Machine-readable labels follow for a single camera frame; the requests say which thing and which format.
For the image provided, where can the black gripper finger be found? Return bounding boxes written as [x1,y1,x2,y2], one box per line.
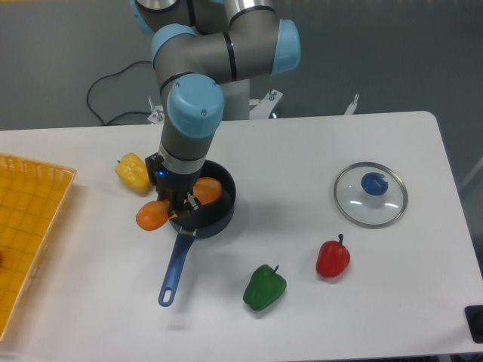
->
[157,195,174,217]
[177,192,201,217]

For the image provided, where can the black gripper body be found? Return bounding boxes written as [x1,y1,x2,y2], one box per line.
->
[145,153,204,204]

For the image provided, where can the long orange bread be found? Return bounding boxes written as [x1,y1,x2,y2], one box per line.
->
[135,177,223,232]

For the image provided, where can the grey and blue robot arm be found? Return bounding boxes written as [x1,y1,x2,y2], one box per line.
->
[131,1,301,216]

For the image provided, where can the yellow bell pepper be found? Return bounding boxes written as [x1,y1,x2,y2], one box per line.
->
[115,152,152,195]

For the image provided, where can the green bell pepper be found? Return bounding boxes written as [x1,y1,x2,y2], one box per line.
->
[242,264,287,311]

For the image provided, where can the yellow plastic basket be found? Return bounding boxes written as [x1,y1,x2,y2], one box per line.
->
[1,153,76,339]

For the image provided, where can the red bell pepper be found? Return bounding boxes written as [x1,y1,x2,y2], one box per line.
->
[315,234,351,278]

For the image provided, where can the glass lid with blue knob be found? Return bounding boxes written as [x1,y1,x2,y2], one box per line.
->
[333,161,408,229]

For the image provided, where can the black device at table edge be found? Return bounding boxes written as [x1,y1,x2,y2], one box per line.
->
[464,305,483,344]

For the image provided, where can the dark pot with blue handle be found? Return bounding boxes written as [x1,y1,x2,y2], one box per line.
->
[158,160,236,307]

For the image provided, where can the black cable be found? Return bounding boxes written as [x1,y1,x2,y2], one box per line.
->
[86,60,155,127]

